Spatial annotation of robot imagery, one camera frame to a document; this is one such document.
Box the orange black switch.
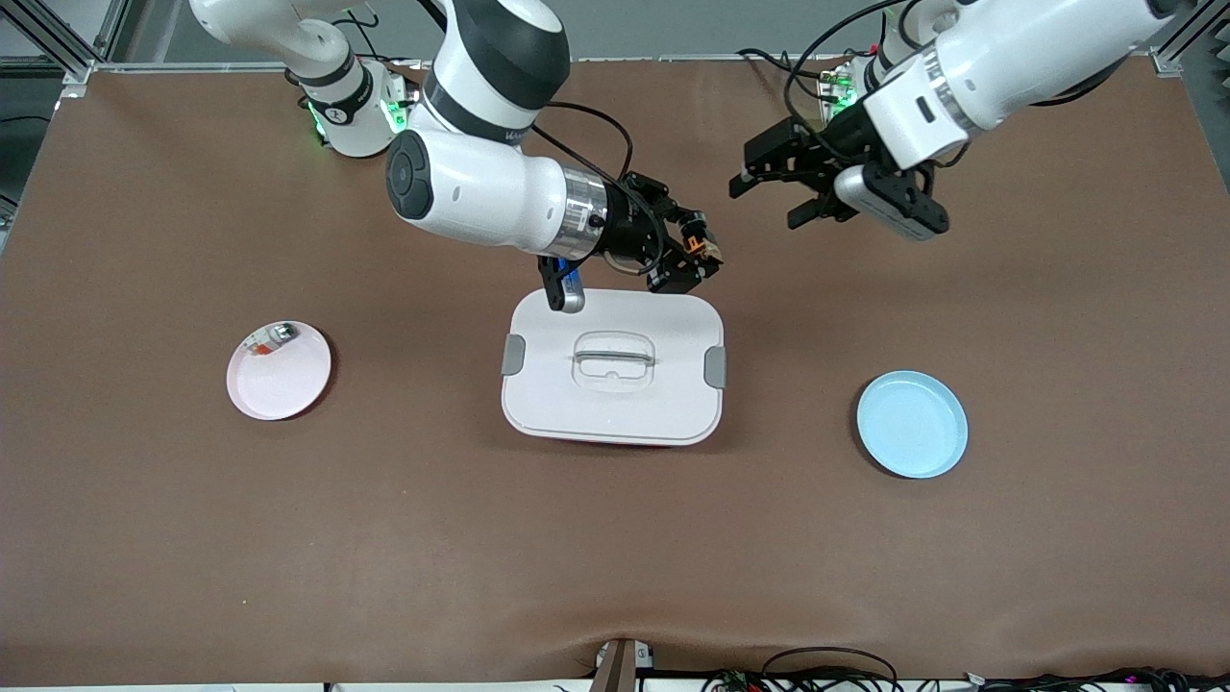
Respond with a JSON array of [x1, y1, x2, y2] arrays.
[[682, 221, 725, 272]]

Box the white lidded storage box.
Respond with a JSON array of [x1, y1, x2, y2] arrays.
[[500, 286, 728, 448]]

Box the light blue round plate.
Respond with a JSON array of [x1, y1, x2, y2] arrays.
[[856, 370, 970, 480]]

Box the pink round plate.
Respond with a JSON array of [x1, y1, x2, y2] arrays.
[[226, 320, 333, 422]]

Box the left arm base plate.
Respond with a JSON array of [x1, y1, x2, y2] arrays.
[[817, 65, 871, 131]]

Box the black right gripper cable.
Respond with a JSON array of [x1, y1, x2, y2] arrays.
[[529, 99, 669, 280]]

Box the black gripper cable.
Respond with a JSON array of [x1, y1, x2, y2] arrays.
[[529, 99, 669, 280], [782, 0, 912, 137]]

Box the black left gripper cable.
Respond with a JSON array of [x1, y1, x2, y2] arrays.
[[782, 0, 912, 137]]

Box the black left base cables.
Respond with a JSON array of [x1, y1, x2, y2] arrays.
[[737, 46, 829, 103]]

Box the silver table edge rail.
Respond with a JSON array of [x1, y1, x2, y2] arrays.
[[91, 53, 1159, 76]]

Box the aluminium frame profile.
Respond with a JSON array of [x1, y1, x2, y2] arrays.
[[1151, 0, 1230, 80], [24, 0, 133, 97]]

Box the black right base cable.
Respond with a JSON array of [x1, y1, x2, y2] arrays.
[[332, 5, 424, 74]]

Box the brown camera mount post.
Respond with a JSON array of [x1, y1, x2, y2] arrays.
[[589, 637, 656, 692]]

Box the black cable bundle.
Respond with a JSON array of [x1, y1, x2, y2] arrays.
[[701, 646, 1230, 692]]

